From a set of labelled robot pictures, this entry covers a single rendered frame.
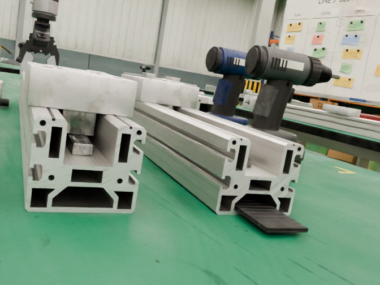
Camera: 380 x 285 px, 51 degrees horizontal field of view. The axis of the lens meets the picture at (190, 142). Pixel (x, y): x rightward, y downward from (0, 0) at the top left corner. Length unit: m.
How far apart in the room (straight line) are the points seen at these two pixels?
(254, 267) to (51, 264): 0.15
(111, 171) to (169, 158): 0.19
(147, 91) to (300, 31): 3.76
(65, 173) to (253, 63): 0.46
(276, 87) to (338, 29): 3.34
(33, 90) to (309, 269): 0.31
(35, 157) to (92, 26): 12.41
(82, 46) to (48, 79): 12.27
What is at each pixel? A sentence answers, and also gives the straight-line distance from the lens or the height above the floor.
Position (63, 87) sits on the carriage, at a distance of 0.44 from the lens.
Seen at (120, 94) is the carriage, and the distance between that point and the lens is 0.45.
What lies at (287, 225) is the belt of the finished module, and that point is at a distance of 0.42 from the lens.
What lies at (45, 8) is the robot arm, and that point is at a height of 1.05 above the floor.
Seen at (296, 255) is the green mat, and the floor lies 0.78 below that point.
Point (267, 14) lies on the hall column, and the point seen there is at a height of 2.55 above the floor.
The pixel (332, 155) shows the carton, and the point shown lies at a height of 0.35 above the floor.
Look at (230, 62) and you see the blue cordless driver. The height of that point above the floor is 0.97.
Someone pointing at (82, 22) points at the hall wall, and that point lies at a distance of 12.67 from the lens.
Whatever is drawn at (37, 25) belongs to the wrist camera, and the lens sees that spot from 1.32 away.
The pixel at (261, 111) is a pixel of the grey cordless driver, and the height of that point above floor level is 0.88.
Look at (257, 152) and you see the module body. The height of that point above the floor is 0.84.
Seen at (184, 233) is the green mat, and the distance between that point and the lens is 0.37.
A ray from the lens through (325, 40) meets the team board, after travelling 4.16.
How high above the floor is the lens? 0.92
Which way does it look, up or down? 9 degrees down
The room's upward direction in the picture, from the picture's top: 10 degrees clockwise
